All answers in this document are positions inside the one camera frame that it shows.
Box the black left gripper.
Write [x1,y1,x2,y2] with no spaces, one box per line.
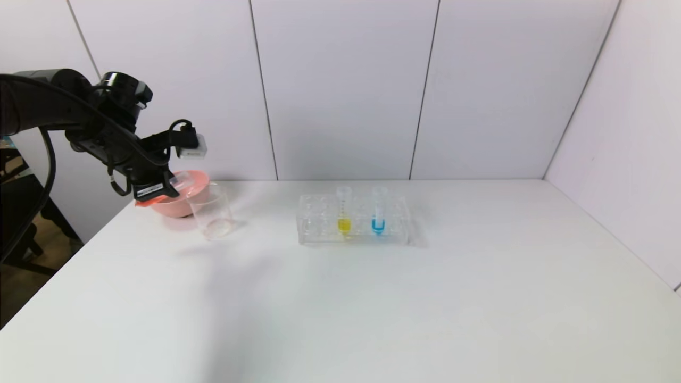
[126,158,180,202]

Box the test tube with blue pigment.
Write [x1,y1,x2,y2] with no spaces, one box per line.
[371,186,387,237]

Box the clear acrylic test tube rack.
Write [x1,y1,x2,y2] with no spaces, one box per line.
[297,193,411,246]

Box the test tube with yellow pigment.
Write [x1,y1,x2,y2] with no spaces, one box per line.
[337,186,353,238]

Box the pink plastic bowl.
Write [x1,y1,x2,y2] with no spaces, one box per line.
[151,170,211,219]

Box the clear glass beaker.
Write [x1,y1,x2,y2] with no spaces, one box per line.
[186,182,236,241]

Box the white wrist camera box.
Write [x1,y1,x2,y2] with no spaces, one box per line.
[178,133,207,160]

